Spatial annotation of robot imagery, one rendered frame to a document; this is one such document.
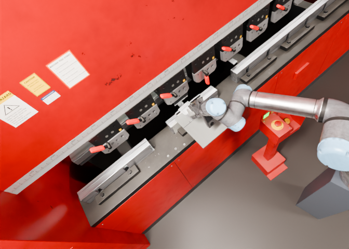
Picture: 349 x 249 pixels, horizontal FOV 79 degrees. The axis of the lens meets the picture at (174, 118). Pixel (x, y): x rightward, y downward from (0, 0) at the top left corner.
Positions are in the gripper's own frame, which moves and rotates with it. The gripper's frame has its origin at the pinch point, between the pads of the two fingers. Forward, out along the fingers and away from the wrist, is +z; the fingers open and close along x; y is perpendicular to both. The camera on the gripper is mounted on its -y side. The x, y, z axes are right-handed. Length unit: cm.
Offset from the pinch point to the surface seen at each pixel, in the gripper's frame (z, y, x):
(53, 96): -39, 42, 46
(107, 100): -27, 32, 34
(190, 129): 1.2, -6.0, 8.3
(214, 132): -5.7, -14.3, -0.2
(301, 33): 13, -6, -102
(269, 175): 54, -97, -35
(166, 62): -25.4, 29.9, 3.5
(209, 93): 11.9, 2.0, -18.2
